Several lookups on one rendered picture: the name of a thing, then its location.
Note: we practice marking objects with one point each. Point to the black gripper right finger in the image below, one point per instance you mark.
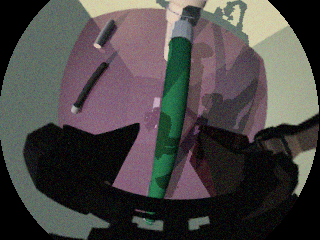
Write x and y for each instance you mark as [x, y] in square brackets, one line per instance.
[228, 164]

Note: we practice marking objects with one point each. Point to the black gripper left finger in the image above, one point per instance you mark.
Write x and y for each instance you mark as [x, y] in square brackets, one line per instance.
[108, 150]

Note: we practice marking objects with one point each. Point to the green cylindrical rail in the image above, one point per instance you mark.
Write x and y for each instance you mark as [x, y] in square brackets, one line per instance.
[172, 111]

